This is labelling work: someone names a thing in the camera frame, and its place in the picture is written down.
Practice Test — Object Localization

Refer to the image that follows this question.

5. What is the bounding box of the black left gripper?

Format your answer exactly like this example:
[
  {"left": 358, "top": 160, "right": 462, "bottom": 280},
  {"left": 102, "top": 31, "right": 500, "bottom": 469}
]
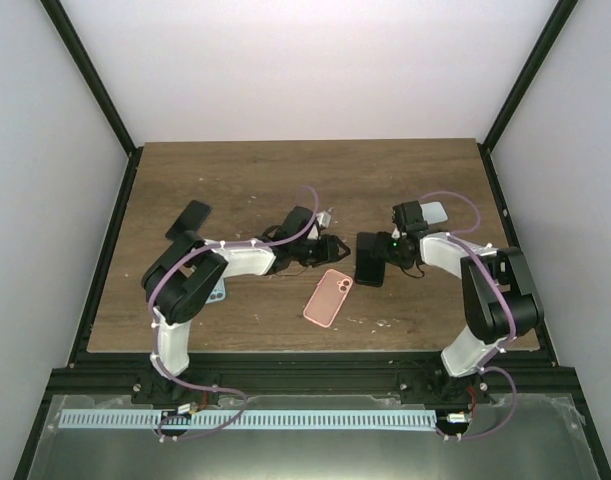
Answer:
[{"left": 291, "top": 234, "right": 350, "bottom": 267}]

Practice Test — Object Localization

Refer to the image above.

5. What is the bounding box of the black phone case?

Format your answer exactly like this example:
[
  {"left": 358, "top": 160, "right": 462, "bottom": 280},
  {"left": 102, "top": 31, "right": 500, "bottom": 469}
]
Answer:
[{"left": 354, "top": 232, "right": 385, "bottom": 288}]

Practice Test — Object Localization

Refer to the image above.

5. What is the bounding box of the white phone dual camera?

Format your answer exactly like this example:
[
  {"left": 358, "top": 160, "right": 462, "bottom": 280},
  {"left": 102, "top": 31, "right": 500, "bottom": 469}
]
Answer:
[{"left": 420, "top": 201, "right": 448, "bottom": 225}]

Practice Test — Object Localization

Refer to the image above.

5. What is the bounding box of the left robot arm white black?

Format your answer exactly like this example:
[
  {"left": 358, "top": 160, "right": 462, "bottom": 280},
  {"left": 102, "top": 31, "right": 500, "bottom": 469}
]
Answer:
[{"left": 141, "top": 200, "right": 351, "bottom": 404}]

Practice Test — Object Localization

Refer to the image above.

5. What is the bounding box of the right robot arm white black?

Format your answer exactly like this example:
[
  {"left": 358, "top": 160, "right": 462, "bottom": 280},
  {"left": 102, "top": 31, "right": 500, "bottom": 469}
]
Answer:
[{"left": 371, "top": 200, "right": 544, "bottom": 403}]

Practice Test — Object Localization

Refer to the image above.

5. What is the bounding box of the pink phone case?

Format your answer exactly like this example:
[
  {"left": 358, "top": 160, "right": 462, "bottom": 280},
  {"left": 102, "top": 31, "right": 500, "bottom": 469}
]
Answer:
[{"left": 302, "top": 269, "right": 353, "bottom": 328}]

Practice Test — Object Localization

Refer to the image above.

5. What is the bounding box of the light blue phone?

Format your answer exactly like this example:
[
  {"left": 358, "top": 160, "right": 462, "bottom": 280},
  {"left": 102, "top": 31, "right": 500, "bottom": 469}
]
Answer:
[{"left": 207, "top": 279, "right": 226, "bottom": 304}]

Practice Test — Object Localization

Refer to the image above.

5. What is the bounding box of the dark blue phone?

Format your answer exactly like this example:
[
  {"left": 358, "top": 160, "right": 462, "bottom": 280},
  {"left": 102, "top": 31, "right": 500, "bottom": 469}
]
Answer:
[{"left": 165, "top": 200, "right": 212, "bottom": 241}]

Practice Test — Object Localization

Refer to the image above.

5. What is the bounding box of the metal front plate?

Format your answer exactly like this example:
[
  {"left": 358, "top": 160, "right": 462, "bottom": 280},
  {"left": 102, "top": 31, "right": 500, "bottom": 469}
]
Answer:
[{"left": 27, "top": 394, "right": 599, "bottom": 480}]

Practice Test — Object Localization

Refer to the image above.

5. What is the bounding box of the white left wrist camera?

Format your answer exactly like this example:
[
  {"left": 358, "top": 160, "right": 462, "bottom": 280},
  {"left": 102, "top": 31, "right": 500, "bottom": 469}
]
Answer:
[{"left": 316, "top": 211, "right": 331, "bottom": 230}]

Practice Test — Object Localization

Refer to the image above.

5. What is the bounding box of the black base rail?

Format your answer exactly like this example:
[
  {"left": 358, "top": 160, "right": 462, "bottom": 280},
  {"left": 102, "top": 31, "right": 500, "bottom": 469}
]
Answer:
[{"left": 46, "top": 351, "right": 580, "bottom": 406}]

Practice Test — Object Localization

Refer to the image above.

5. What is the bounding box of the black frame post left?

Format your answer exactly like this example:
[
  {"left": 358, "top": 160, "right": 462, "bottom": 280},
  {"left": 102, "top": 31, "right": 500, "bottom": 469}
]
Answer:
[{"left": 40, "top": 0, "right": 137, "bottom": 157}]

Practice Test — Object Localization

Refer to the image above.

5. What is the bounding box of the black frame post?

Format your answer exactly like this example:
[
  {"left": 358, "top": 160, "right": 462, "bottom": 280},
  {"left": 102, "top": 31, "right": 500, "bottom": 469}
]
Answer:
[
  {"left": 40, "top": 0, "right": 137, "bottom": 157},
  {"left": 478, "top": 0, "right": 578, "bottom": 154}
]

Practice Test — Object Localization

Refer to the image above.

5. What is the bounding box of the black frame post right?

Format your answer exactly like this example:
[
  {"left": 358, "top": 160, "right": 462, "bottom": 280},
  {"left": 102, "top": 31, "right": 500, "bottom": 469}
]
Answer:
[{"left": 478, "top": 0, "right": 578, "bottom": 154}]

